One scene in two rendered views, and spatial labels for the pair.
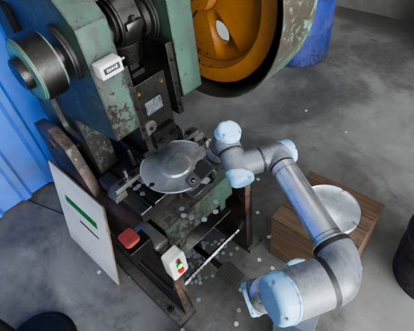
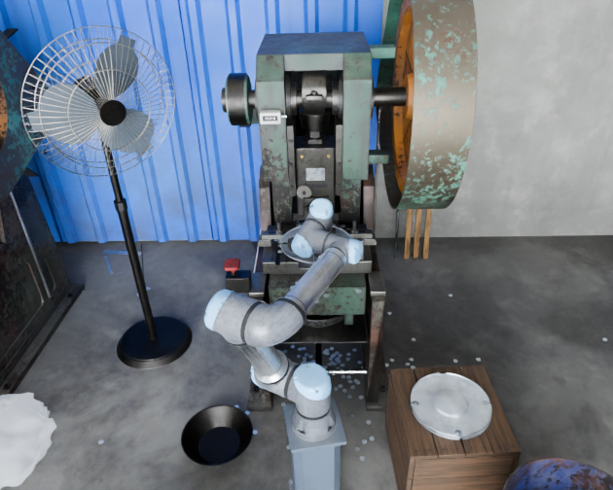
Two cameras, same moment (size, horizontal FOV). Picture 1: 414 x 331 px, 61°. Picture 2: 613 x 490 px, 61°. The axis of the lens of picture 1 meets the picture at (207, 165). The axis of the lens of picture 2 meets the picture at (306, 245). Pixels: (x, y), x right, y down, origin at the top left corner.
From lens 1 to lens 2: 1.09 m
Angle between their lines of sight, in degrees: 35
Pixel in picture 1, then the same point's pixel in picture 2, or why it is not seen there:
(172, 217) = (284, 283)
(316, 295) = (231, 312)
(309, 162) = (536, 389)
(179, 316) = (254, 400)
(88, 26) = (268, 83)
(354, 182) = (567, 447)
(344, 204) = (472, 413)
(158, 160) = not seen: hidden behind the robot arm
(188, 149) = not seen: hidden behind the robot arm
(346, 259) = (272, 311)
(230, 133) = (317, 208)
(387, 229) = not seen: outside the picture
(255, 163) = (315, 240)
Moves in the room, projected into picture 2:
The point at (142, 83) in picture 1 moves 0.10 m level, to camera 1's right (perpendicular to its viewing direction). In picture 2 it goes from (309, 150) to (330, 157)
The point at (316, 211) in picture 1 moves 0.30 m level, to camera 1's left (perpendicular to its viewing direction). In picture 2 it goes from (303, 284) to (229, 246)
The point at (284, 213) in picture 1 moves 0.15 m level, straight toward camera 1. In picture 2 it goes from (405, 375) to (374, 391)
